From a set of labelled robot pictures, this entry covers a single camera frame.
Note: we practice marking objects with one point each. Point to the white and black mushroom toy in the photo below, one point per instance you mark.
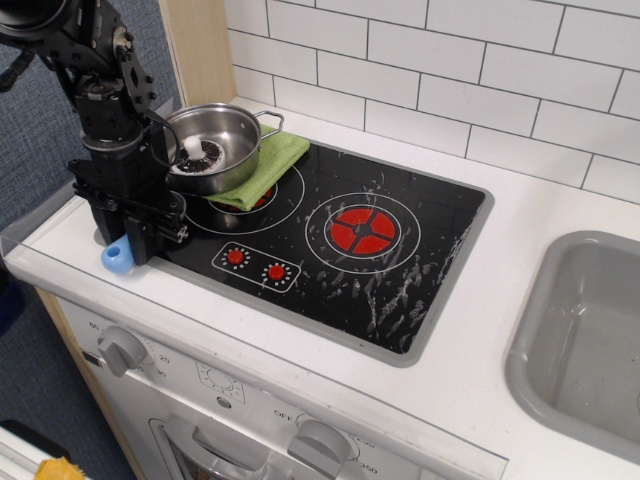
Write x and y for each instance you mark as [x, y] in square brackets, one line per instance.
[198, 157]

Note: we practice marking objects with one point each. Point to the green folded cloth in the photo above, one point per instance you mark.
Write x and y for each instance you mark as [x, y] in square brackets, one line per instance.
[278, 153]

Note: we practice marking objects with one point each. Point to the yellow object at corner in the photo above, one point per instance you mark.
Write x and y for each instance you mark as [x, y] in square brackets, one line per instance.
[59, 469]

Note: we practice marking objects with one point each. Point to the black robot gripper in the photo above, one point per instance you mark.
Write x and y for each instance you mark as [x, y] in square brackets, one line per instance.
[125, 184]

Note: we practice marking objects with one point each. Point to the black toy stove top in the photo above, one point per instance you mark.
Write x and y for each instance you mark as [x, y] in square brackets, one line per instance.
[372, 250]

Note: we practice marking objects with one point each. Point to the left grey oven dial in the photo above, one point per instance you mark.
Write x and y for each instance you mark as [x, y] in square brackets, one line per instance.
[121, 350]

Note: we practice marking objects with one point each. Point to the red stove knob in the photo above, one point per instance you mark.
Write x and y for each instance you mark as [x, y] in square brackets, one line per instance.
[236, 257]
[276, 273]

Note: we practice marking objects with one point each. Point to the right grey oven dial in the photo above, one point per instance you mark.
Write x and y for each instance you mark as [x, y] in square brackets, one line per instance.
[321, 448]

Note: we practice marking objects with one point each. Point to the blue and grey toy spoon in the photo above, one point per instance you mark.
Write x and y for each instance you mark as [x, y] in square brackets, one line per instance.
[117, 257]

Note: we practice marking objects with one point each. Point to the light wooden side post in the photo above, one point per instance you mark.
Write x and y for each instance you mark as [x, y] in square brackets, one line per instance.
[198, 40]

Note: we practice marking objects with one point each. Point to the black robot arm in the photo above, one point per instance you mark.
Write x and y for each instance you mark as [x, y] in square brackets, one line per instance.
[91, 52]

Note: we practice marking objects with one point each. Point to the grey oven dial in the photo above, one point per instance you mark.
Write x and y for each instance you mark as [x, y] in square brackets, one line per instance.
[121, 350]
[321, 448]

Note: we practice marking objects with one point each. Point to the right red stove knob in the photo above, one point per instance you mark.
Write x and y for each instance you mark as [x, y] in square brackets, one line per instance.
[276, 273]

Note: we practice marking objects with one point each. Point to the left red stove knob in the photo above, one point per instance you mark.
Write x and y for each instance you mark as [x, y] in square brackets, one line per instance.
[236, 257]

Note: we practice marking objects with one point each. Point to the white toy oven front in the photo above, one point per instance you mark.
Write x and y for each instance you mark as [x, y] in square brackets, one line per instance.
[184, 419]

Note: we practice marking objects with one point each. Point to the grey plastic sink basin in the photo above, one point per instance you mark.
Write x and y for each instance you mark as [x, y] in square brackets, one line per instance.
[573, 365]

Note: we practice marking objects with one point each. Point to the silver metal pot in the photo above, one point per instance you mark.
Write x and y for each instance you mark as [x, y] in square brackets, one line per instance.
[235, 129]

